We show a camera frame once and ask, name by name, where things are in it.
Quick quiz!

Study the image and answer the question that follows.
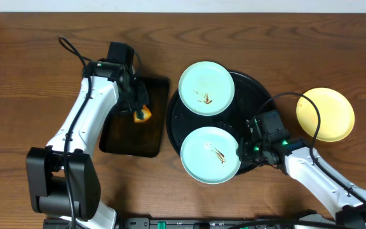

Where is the yellow green scrub sponge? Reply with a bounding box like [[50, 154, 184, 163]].
[[133, 105, 152, 123]]

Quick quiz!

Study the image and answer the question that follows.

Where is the light blue plate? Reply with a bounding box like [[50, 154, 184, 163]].
[[180, 127, 241, 184], [178, 61, 235, 116]]

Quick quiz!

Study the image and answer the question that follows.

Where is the yellow plate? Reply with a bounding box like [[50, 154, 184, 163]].
[[296, 88, 355, 142]]

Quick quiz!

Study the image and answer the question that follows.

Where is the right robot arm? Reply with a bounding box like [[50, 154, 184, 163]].
[[238, 118, 366, 228]]

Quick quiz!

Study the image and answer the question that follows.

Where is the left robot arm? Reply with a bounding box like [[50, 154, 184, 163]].
[[25, 59, 147, 228]]

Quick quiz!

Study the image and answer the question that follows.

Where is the black rectangular tray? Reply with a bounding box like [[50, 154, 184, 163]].
[[99, 76, 170, 158]]

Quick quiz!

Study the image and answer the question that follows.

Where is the black round tray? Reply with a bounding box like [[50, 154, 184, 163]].
[[166, 71, 271, 155]]

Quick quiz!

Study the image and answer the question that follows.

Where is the right black cable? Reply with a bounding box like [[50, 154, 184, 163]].
[[252, 92, 366, 223]]

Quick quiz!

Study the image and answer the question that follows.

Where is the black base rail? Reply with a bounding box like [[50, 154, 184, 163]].
[[43, 216, 336, 229]]

